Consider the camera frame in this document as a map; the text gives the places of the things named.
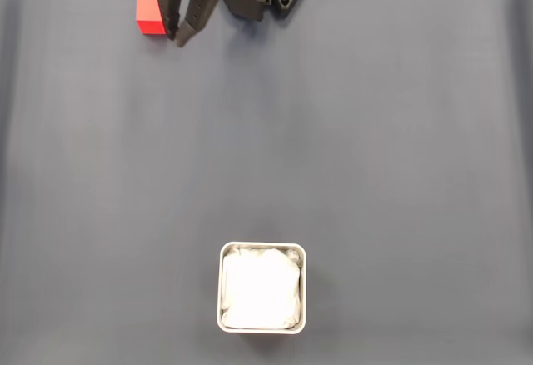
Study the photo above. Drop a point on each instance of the red cube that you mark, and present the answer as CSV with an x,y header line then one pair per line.
x,y
146,13

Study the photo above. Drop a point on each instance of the square metal box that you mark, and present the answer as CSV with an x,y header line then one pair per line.
x,y
261,330

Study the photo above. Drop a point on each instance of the grey-blue table mat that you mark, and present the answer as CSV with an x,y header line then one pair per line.
x,y
375,131

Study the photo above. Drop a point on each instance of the white crumpled tissue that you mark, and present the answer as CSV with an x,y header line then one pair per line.
x,y
260,286

